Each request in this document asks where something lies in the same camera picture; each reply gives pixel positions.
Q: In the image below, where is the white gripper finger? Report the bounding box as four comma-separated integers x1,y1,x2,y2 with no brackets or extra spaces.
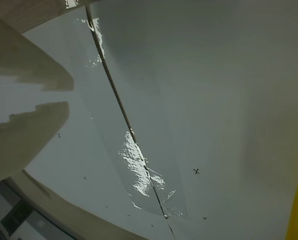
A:
0,101,70,188
0,11,75,92

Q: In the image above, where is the clear tape strip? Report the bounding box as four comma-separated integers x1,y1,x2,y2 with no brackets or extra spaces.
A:
75,16,190,221

